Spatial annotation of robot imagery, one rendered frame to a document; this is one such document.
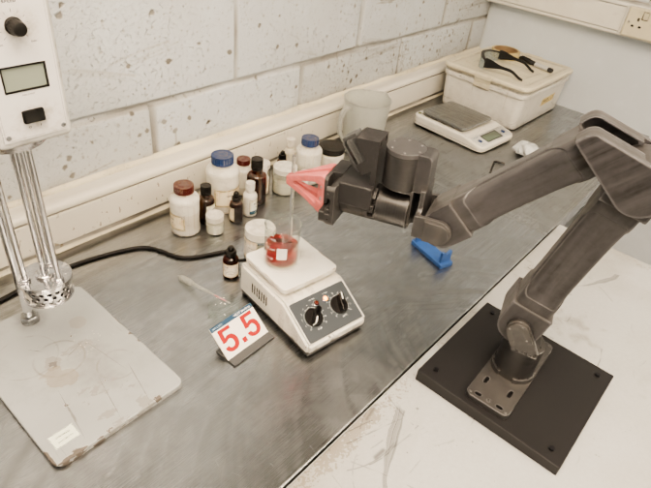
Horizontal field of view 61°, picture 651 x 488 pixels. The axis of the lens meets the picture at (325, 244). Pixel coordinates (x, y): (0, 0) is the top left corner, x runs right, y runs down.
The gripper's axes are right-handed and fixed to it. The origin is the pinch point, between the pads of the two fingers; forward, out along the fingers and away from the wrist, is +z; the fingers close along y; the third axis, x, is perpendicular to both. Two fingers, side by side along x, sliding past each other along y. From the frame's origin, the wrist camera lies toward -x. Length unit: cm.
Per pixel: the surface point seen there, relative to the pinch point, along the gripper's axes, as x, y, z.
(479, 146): 23, -83, -21
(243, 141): 13.9, -34.0, 28.4
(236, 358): 24.2, 17.7, 0.6
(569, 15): -4, -139, -35
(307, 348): 22.7, 11.9, -9.1
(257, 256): 15.6, 2.1, 5.3
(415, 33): 2, -108, 8
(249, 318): 21.8, 10.8, 2.1
